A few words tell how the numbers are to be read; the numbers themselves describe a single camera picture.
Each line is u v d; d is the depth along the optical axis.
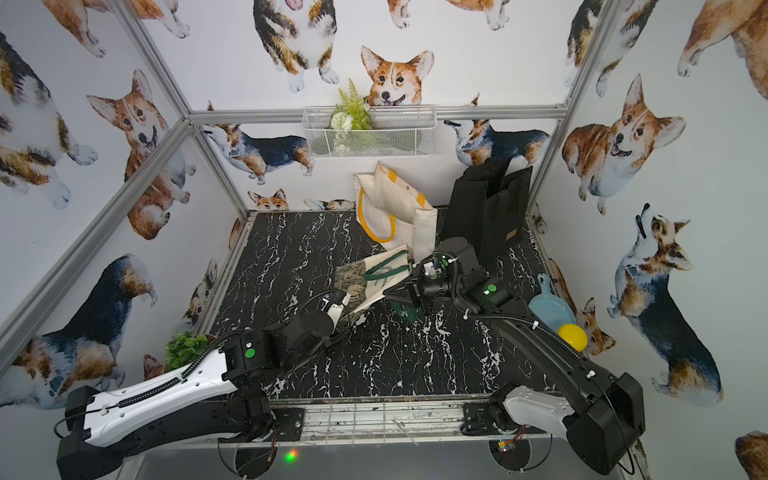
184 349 0.69
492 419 0.67
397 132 0.92
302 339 0.50
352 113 0.82
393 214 0.92
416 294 0.61
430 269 0.70
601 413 0.38
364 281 0.88
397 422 0.75
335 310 0.63
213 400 0.48
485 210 0.85
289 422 0.74
